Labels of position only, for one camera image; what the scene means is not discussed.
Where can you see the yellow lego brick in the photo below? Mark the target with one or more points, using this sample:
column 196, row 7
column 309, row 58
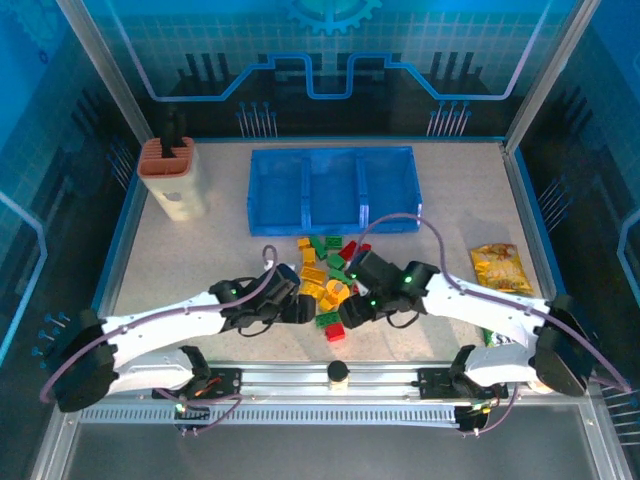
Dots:
column 332, row 295
column 303, row 244
column 312, row 274
column 311, row 290
column 309, row 256

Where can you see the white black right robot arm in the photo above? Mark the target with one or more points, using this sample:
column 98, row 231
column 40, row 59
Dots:
column 500, row 315

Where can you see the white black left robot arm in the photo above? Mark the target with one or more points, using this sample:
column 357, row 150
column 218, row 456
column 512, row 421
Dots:
column 160, row 315

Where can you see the beige bottle with black cap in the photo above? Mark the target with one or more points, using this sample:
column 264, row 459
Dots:
column 338, row 371

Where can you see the yellow chip bag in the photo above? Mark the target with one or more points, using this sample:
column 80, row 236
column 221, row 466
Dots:
column 500, row 270

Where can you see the blue three-compartment plastic bin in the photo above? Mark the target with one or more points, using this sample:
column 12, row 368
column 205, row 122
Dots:
column 335, row 185

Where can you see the beige utensil holder, terracotta top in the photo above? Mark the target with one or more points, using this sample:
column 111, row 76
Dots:
column 180, row 200

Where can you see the black circuit board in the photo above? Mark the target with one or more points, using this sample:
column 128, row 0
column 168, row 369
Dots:
column 192, row 417
column 472, row 417

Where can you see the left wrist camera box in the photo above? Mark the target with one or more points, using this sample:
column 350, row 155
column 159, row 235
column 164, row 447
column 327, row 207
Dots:
column 285, row 276

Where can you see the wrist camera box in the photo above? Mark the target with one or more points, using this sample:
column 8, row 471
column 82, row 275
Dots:
column 375, row 270
column 285, row 276

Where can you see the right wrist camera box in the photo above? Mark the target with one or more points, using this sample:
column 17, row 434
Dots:
column 375, row 270

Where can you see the aluminium mounting rail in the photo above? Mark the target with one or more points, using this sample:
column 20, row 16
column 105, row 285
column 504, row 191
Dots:
column 290, row 382

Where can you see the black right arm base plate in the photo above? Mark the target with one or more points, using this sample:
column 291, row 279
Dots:
column 432, row 382

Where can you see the aluminium frame post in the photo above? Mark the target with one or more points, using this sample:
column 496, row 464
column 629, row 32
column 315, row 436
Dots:
column 109, row 75
column 549, row 75

